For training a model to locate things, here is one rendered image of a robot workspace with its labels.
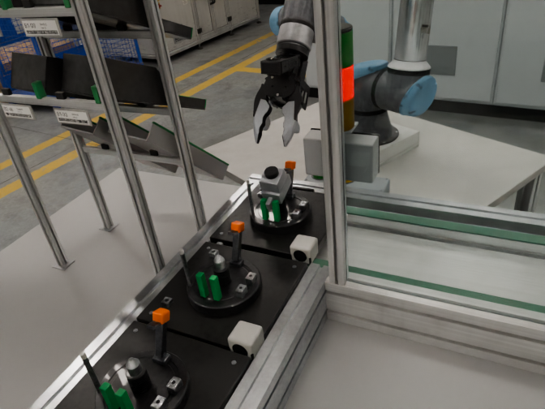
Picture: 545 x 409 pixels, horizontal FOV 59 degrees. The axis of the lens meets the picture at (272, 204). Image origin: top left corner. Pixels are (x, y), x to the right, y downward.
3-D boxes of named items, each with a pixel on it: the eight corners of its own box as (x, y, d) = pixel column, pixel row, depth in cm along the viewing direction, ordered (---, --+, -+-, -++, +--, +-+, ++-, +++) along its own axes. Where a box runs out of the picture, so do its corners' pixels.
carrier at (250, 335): (207, 248, 106) (196, 200, 99) (308, 270, 96) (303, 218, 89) (138, 326, 88) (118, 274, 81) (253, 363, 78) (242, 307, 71)
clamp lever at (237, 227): (234, 257, 94) (236, 220, 93) (242, 259, 94) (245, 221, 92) (225, 262, 91) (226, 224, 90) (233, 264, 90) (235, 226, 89)
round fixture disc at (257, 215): (267, 195, 118) (265, 189, 117) (320, 204, 112) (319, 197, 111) (239, 228, 107) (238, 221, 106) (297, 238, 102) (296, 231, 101)
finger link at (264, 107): (267, 149, 105) (284, 110, 105) (255, 142, 100) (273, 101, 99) (255, 144, 106) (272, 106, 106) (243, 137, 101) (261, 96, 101)
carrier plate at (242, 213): (259, 190, 125) (257, 182, 123) (347, 204, 115) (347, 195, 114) (210, 244, 107) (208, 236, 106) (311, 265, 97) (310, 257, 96)
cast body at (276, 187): (274, 179, 109) (267, 158, 103) (292, 182, 107) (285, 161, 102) (259, 208, 105) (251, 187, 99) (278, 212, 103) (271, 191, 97)
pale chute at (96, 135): (143, 164, 137) (148, 149, 137) (176, 173, 130) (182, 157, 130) (59, 126, 113) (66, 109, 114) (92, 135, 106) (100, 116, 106)
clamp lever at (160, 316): (160, 350, 76) (160, 306, 75) (169, 354, 76) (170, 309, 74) (144, 361, 73) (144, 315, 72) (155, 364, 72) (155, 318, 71)
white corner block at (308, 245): (298, 248, 102) (297, 233, 100) (319, 252, 100) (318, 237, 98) (290, 261, 99) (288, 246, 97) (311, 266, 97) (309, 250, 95)
